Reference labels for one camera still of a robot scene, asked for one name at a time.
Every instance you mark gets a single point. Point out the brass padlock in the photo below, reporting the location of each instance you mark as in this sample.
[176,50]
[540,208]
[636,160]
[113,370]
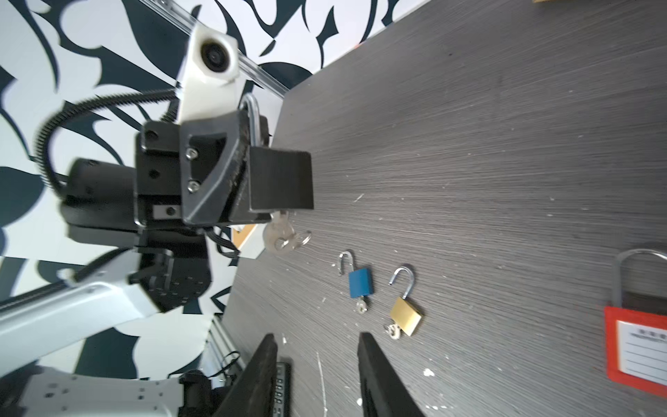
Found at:
[405,317]

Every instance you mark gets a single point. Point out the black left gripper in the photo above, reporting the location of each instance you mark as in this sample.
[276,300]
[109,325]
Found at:
[189,174]

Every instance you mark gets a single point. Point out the red padlock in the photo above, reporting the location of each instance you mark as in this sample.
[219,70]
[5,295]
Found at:
[635,340]

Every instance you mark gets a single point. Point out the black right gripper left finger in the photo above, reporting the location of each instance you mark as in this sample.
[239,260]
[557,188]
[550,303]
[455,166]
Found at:
[253,393]

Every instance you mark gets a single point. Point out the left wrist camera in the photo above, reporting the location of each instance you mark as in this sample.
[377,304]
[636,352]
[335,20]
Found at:
[209,75]

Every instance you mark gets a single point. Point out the blue padlock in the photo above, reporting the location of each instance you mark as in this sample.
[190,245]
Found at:
[360,281]

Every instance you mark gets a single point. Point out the black remote control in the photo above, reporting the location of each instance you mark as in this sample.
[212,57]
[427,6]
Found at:
[282,390]

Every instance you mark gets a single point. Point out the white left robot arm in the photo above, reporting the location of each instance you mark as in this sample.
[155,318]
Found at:
[146,272]

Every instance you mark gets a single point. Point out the black padlock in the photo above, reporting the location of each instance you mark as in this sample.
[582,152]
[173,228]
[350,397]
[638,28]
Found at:
[274,182]

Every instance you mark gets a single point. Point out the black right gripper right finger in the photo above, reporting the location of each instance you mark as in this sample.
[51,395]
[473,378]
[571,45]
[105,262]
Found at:
[382,391]

